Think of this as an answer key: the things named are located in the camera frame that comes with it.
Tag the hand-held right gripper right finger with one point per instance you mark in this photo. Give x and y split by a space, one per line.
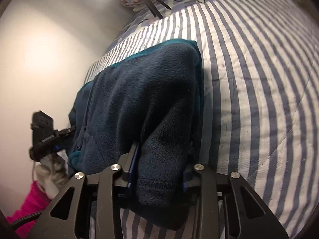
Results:
197 179

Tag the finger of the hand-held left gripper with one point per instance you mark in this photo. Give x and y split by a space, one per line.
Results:
64 131

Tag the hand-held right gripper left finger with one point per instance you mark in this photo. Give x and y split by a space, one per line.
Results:
134 159

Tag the teal plaid fleece jacket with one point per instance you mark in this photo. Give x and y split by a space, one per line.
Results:
139 92

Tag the person's left hand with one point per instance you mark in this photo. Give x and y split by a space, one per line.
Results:
52 176

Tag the blue white striped blanket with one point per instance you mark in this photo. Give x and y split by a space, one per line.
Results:
261 104

